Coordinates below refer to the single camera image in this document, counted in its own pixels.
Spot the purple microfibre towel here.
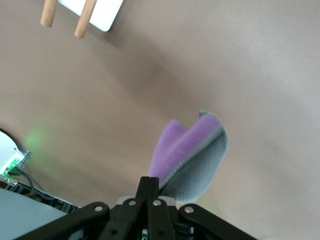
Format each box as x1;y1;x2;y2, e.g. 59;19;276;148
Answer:
149;109;229;203

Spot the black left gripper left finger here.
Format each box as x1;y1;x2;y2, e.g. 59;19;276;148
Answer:
14;176;150;240

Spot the white rack with wooden rods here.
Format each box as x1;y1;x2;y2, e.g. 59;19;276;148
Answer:
39;0;125;40

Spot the thin dark base cable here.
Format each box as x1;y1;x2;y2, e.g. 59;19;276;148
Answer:
9;169;36;198

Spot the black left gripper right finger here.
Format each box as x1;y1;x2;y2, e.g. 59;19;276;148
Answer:
147;176;256;240

